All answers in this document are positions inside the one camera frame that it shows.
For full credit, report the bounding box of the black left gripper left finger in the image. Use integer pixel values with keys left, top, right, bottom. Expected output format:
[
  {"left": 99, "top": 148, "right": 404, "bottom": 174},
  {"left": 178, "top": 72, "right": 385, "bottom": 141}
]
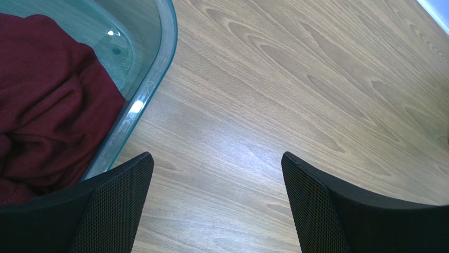
[{"left": 1, "top": 152, "right": 154, "bottom": 252}]

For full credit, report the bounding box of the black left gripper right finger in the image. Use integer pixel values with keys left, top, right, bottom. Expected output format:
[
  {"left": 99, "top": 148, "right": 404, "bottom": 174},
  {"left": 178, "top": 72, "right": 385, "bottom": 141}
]
[{"left": 281, "top": 152, "right": 448, "bottom": 252}]

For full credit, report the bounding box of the maroon t-shirt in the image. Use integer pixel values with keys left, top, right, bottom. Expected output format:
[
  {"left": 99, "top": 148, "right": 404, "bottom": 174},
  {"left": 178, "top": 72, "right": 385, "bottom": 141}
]
[{"left": 1, "top": 14, "right": 125, "bottom": 205}]

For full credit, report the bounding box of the clear blue plastic bin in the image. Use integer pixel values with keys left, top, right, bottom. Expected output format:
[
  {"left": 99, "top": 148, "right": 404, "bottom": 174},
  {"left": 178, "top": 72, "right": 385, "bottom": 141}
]
[{"left": 1, "top": 1, "right": 178, "bottom": 180}]

